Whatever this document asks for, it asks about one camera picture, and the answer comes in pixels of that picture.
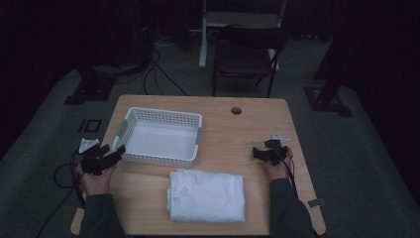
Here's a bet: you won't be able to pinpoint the black stand base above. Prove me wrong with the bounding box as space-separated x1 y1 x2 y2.
63 63 117 106

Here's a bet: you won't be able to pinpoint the black stand with base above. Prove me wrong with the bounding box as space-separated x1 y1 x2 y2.
303 0 354 118

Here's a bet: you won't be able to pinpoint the person's left hand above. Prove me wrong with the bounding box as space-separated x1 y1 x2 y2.
74 163 117 198

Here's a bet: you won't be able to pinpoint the black looped floor cable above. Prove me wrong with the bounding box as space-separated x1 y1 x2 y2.
35 163 82 238

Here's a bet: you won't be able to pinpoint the hand-held gripper cable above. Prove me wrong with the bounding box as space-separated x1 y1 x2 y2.
69 150 87 210
272 148 300 200

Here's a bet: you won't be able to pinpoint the white perforated plastic basket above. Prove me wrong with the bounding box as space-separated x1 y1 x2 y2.
111 106 203 170

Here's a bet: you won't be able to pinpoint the right hand-held gripper cable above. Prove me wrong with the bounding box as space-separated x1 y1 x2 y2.
272 148 300 200

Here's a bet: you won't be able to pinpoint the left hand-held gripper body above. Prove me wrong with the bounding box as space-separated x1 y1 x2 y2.
78 138 117 177

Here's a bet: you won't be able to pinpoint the black folding chair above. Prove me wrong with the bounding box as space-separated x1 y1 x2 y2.
211 24 290 99

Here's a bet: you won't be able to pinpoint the person's right hand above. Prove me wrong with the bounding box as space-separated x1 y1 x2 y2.
264 147 294 181

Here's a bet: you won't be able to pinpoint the black floor cables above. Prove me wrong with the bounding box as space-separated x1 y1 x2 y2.
140 46 190 97

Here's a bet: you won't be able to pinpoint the white towel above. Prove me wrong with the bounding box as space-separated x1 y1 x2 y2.
166 168 247 224

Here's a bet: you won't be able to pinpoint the grey tape strip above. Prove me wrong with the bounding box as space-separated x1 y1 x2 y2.
307 197 327 209

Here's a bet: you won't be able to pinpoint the left hand-held gripper cable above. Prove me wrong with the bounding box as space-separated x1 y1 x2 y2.
69 150 87 210

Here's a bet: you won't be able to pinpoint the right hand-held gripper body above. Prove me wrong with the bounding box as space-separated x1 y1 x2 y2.
262 133 292 167

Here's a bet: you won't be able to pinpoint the white desk frame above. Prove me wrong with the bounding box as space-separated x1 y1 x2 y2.
198 0 289 71

